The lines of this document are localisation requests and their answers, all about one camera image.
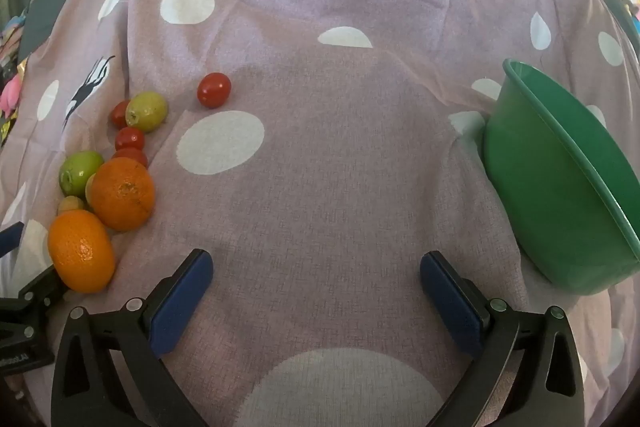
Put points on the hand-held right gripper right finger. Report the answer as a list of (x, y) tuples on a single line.
[(450, 302)]

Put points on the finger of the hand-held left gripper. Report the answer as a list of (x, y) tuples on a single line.
[(10, 239), (44, 287)]

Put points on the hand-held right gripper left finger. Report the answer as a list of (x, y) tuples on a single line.
[(180, 302)]

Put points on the orange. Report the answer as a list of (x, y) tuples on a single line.
[(81, 252), (122, 194)]

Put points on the green fruit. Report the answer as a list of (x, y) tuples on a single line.
[(146, 111), (77, 172)]

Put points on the green plastic bowl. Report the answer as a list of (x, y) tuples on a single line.
[(555, 207)]

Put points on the red cherry tomato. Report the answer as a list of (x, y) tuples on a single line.
[(214, 90), (118, 116), (131, 155), (130, 139)]

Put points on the small yellow-green fruit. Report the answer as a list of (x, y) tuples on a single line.
[(89, 189), (70, 204)]

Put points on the pink plush toy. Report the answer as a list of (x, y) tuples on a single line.
[(9, 94)]

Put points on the pink polka dot blanket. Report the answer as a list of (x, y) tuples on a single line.
[(325, 157)]

